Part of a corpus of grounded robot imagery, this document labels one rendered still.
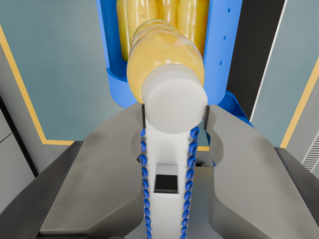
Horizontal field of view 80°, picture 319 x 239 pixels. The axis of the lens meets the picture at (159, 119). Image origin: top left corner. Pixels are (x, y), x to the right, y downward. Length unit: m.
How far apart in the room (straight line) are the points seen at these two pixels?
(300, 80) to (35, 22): 2.11
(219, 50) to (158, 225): 1.10
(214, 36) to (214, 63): 0.05
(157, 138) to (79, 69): 1.18
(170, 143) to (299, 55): 1.34
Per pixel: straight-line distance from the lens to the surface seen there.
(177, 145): 0.81
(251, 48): 1.53
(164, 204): 1.12
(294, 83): 1.94
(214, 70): 0.37
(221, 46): 0.37
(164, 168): 0.87
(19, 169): 2.56
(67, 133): 2.23
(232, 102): 1.63
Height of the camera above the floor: 1.55
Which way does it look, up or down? 58 degrees down
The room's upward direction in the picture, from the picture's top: 173 degrees counter-clockwise
